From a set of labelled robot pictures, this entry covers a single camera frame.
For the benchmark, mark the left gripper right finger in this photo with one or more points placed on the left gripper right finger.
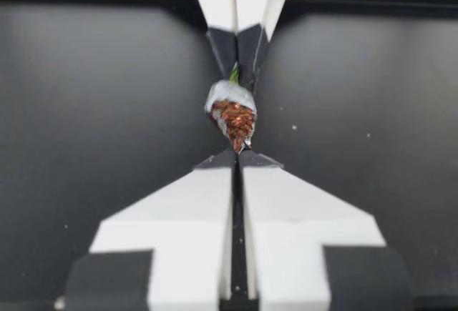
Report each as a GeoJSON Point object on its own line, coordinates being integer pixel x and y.
{"type": "Point", "coordinates": [293, 243]}

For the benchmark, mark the candy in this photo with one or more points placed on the candy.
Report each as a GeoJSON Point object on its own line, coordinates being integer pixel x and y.
{"type": "Point", "coordinates": [232, 116]}

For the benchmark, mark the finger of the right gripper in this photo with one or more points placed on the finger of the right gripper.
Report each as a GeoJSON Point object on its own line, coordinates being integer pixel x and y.
{"type": "Point", "coordinates": [218, 0]}
{"type": "Point", "coordinates": [261, 3]}

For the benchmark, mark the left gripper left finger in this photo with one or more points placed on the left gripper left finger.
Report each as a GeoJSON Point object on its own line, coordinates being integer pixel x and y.
{"type": "Point", "coordinates": [186, 239]}

